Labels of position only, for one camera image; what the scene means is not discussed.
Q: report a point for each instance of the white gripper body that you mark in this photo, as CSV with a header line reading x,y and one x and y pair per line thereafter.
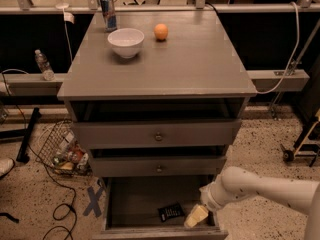
x,y
207,196

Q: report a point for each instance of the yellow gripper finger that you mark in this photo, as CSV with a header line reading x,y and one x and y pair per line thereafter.
x,y
197,214

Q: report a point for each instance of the black rxbar chocolate bar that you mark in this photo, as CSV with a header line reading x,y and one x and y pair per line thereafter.
x,y
171,211

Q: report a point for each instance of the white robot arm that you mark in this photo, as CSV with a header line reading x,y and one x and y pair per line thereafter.
x,y
236,184

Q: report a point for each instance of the grey open bottom drawer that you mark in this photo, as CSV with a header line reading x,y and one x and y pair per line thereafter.
x,y
132,203

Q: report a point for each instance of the grey middle drawer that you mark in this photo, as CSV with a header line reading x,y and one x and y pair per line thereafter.
x,y
157,166

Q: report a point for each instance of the grey wooden drawer cabinet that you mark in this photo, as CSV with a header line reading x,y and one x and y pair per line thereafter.
x,y
194,75

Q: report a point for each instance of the grey top drawer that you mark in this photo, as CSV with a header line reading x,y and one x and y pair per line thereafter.
x,y
152,135

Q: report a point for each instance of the orange fruit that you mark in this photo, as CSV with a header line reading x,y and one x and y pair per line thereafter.
x,y
161,32

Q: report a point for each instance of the white ceramic bowl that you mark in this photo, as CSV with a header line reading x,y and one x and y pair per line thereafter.
x,y
126,42

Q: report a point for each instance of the black metal stand leg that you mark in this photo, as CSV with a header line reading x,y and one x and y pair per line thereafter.
x,y
22,156

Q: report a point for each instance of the white shoe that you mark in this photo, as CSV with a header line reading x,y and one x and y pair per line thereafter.
x,y
6,165

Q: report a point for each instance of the blue silver energy drink can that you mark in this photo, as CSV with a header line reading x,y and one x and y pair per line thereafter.
x,y
109,15

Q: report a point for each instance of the clear plastic water bottle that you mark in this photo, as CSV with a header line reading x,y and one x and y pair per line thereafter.
x,y
44,65

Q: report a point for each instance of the wheeled cart frame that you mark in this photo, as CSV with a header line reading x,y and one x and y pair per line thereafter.
x,y
303,146

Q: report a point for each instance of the wire basket with groceries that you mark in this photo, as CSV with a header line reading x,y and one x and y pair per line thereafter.
x,y
62,154

